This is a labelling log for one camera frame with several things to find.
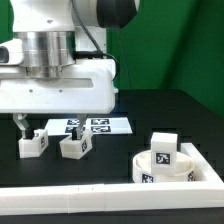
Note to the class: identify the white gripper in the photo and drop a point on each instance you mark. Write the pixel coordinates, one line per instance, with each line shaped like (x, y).
(85, 88)

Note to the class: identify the white round stool seat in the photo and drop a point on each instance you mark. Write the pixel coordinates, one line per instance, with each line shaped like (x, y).
(179, 170)

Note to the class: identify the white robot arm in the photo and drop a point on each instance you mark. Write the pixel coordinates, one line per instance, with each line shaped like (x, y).
(41, 69)

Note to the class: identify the white marker sheet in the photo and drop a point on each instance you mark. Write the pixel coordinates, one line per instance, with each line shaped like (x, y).
(117, 125)

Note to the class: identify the white L-shaped fence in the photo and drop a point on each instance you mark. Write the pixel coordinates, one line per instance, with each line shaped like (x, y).
(205, 190)

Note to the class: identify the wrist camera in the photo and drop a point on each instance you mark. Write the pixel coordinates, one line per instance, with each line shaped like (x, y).
(11, 52)

